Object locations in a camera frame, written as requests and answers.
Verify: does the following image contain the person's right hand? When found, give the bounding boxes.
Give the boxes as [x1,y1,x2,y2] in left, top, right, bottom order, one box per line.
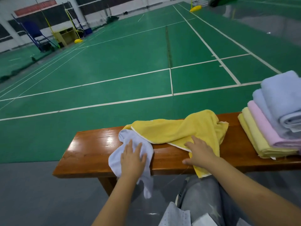
[182,135,218,170]

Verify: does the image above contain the person's left hand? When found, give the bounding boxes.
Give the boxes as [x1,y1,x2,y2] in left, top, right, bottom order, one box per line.
[119,140,148,180]

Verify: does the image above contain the pale yellow towel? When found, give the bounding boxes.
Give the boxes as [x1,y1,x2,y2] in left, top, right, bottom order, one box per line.
[237,112,264,159]
[241,106,300,159]

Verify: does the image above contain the light pink towel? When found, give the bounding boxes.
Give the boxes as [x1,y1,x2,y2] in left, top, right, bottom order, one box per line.
[247,100,301,149]

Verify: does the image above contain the white blue towel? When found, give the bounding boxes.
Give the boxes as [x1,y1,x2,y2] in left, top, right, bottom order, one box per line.
[251,88,301,140]

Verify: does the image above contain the person's right forearm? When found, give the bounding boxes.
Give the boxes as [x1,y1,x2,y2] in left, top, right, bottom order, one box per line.
[203,154,301,226]

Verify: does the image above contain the person's left forearm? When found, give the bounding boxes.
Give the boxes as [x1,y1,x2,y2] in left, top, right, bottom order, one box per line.
[91,171,143,226]

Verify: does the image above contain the person's grey trousers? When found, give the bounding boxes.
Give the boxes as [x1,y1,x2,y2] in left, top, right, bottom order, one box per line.
[176,174,251,226]

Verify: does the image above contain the brown wooden bench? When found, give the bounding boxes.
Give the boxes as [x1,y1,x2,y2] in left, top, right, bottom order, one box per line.
[52,111,301,196]

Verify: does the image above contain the yellow wooden stand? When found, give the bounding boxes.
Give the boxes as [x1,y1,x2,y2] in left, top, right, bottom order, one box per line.
[51,27,76,48]

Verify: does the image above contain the black sports bag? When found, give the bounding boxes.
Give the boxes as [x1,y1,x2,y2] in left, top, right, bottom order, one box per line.
[208,0,239,8]

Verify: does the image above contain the blue umpire chair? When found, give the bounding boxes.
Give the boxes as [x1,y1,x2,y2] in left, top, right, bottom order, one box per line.
[12,16,60,53]

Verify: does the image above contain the red wall banner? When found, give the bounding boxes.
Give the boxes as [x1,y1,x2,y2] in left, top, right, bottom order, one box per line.
[14,0,58,18]

